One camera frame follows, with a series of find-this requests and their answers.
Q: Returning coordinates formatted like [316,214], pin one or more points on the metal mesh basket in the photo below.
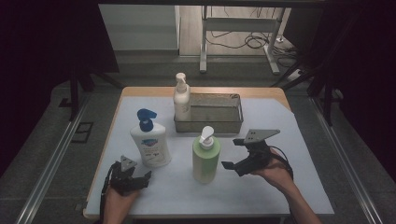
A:
[218,115]

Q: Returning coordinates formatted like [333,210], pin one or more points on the white pump bottle orange label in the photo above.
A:
[182,99]

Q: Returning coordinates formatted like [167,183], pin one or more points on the white table mat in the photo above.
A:
[174,193]

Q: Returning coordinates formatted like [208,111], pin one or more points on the person's right hand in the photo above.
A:
[275,174]

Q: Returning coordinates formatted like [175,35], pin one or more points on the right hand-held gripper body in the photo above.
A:
[257,155]

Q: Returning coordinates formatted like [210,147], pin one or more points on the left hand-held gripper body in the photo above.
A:
[123,182]

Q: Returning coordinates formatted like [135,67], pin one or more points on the white desk frame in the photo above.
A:
[239,24]

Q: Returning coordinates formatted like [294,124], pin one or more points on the white power strip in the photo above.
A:
[295,75]

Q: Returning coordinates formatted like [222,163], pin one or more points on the aluminium floor rail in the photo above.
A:
[49,171]
[345,161]

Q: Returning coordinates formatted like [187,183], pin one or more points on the person's left hand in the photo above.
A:
[117,202]

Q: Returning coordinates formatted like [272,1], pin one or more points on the green bottle with white pump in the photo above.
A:
[205,161]

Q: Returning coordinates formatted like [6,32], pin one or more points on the white panel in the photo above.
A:
[138,26]

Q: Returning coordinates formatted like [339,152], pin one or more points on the dark curtain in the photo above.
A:
[367,62]
[34,56]

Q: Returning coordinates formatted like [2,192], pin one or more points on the black metal stand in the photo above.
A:
[327,93]
[74,93]

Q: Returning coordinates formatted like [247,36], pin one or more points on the white bottle with blue pump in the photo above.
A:
[151,146]

